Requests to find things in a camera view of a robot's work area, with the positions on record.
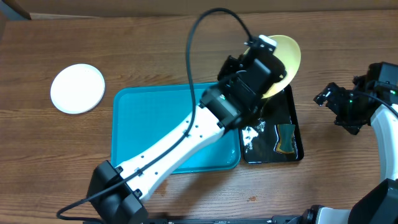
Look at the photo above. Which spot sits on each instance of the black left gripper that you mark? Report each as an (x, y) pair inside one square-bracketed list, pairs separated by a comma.
[(228, 67)]

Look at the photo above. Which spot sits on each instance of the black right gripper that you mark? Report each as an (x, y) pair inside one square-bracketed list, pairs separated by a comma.
[(353, 126)]

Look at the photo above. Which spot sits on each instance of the yellow plate with stain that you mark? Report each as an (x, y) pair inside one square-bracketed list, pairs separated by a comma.
[(287, 50)]

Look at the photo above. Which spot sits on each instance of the green yellow sponge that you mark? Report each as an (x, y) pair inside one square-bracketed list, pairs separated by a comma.
[(285, 135)]

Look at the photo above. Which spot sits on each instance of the white plate with dark stain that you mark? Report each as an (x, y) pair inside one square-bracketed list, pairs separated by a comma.
[(79, 76)]

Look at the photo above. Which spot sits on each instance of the white plate with red stain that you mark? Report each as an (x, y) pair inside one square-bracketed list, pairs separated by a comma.
[(76, 100)]

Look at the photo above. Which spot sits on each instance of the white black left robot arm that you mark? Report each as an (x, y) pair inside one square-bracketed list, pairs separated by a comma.
[(118, 193)]

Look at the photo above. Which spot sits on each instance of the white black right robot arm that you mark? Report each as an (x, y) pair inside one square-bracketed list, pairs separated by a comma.
[(380, 205)]

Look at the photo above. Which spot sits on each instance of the black plastic tray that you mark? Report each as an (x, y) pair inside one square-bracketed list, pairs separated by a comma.
[(259, 138)]

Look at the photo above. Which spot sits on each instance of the blue plastic tray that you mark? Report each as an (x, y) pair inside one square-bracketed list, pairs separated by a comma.
[(143, 115)]

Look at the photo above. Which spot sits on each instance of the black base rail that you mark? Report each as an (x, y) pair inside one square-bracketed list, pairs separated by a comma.
[(278, 219)]

